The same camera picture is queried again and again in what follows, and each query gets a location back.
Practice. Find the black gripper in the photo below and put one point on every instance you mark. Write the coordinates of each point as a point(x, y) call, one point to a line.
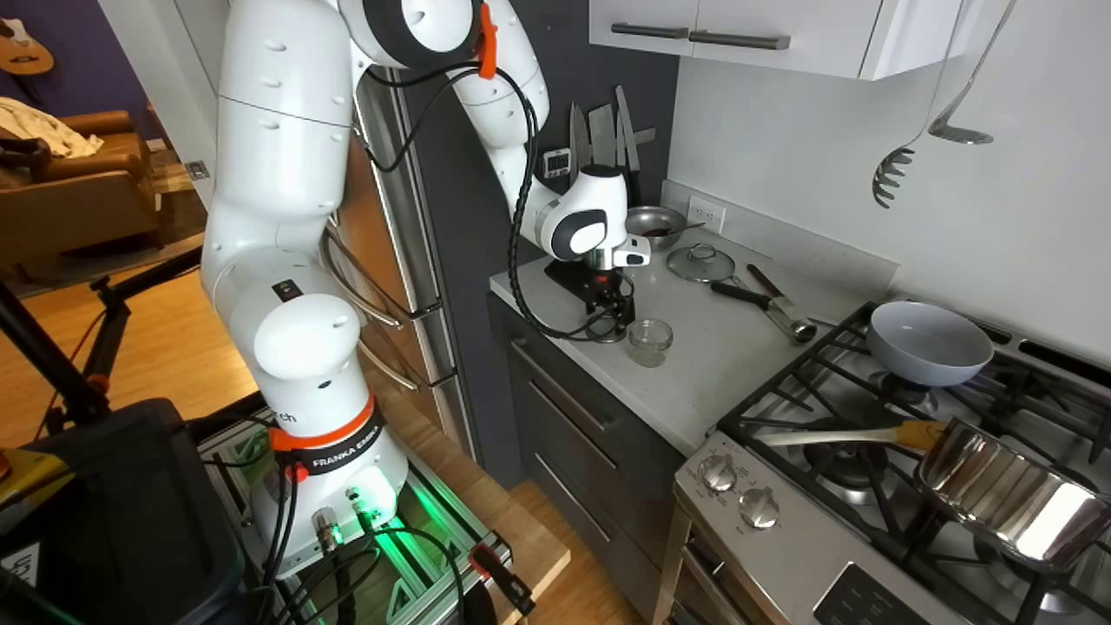
point(606, 294)

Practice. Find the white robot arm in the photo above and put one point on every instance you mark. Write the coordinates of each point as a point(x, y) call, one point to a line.
point(286, 118)

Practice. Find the glass pot lid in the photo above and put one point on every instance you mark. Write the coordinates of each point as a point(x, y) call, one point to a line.
point(699, 262)

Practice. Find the small steel bowl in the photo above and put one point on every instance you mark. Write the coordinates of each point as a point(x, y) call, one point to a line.
point(657, 228)

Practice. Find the knives on magnetic strip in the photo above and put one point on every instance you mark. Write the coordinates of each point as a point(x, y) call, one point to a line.
point(606, 136)

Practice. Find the grey drawer cabinet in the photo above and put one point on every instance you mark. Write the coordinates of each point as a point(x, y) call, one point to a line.
point(596, 459)

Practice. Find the stainless steel refrigerator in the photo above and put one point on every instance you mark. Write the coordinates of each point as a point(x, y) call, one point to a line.
point(382, 251)

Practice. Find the hanging black pasta spoon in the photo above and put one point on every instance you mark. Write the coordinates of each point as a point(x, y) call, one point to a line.
point(888, 178)

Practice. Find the gas stove range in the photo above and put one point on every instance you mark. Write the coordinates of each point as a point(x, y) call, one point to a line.
point(845, 533)

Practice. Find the white upper cabinet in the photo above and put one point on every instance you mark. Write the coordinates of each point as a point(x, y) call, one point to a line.
point(851, 40)

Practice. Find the stainless steel pot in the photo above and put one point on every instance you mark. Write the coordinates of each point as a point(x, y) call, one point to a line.
point(1013, 500)

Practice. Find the black box on cart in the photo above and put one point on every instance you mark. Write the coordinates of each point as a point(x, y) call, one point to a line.
point(136, 534)

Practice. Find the brown armchair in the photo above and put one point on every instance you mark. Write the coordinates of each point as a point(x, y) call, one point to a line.
point(88, 181)

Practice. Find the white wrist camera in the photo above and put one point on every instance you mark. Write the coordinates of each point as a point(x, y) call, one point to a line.
point(630, 251)

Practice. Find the black handled kitchen utensil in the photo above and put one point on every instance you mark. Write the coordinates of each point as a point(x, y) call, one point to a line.
point(776, 302)

